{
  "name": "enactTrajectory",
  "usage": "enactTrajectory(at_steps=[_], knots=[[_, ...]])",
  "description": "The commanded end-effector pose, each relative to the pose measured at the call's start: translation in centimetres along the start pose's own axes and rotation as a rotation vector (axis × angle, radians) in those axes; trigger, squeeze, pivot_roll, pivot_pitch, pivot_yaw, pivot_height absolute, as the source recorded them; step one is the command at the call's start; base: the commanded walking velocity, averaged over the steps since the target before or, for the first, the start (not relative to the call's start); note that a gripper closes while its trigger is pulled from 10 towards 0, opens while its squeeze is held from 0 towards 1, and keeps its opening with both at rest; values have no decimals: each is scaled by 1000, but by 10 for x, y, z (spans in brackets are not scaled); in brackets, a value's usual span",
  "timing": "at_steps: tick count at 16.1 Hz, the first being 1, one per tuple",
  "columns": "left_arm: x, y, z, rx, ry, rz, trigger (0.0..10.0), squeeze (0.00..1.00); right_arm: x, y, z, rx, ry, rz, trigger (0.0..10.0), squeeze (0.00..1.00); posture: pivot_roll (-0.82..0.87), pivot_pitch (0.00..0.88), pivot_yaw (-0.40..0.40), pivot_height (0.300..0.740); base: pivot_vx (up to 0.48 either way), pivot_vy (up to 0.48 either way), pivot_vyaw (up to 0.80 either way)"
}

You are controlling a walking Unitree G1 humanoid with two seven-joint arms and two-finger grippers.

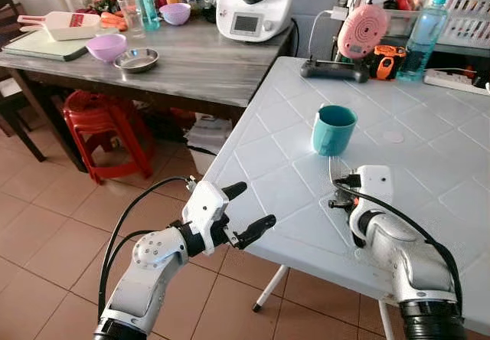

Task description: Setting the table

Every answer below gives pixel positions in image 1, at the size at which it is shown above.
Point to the clear drinking glass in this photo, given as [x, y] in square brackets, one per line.
[130, 20]

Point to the large purple plastic bowl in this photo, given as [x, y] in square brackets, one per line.
[106, 47]

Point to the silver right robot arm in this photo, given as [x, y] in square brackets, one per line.
[406, 259]

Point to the teal plastic cup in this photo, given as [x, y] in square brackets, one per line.
[333, 132]

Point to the orange black tape measure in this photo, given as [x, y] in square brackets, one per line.
[389, 63]

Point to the white plastic folding table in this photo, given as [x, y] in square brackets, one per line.
[429, 164]

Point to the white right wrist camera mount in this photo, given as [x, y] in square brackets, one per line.
[375, 187]

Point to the dark wooden chair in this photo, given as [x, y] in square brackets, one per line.
[11, 106]

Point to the small purple plastic bowl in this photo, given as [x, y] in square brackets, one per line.
[174, 14]

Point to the white power strip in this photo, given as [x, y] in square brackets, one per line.
[452, 81]

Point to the white vegetable slicer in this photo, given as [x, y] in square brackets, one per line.
[65, 24]

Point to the white box under table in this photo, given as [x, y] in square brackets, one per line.
[208, 137]

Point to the pink round handheld fan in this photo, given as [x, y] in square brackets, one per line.
[362, 32]

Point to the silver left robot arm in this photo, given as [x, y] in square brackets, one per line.
[149, 267]

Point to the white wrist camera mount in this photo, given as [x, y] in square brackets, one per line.
[375, 187]
[204, 204]

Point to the clear blue plastic bottle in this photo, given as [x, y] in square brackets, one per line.
[421, 45]

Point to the orange carrots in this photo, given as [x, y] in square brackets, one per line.
[113, 21]

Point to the black handheld controller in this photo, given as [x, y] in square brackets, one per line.
[333, 70]

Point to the grey top wooden table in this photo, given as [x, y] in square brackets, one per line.
[199, 64]

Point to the teal water bottle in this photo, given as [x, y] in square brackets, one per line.
[145, 3]

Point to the shallow steel dish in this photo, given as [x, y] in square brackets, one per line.
[136, 60]

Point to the pale green cutting board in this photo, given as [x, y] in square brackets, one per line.
[42, 47]

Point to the red plastic stool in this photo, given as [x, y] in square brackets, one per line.
[103, 122]

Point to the white plastic laundry basket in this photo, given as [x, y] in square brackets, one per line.
[467, 11]

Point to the white kitchen cooking machine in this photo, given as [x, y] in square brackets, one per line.
[256, 11]

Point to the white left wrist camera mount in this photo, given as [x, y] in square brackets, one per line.
[204, 204]

